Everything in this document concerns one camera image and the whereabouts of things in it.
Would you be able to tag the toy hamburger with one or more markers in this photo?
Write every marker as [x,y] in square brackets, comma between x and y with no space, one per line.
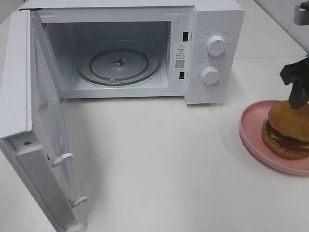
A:
[286,130]

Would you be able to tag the pink round plate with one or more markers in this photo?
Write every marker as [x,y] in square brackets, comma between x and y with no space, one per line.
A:
[250,130]

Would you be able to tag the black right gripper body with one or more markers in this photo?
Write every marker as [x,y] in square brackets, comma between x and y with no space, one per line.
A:
[298,71]

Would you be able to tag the white microwave knob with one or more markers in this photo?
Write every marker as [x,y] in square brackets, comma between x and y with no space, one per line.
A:
[216,45]
[210,75]

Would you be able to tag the white microwave door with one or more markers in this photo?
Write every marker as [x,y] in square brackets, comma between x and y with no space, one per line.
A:
[33,135]

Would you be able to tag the white microwave oven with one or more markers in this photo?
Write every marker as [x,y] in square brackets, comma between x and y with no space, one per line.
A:
[179,28]

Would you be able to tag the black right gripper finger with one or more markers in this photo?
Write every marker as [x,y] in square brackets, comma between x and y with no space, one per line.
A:
[299,95]

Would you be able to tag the glass microwave turntable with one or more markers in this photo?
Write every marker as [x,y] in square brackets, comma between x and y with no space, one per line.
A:
[118,63]

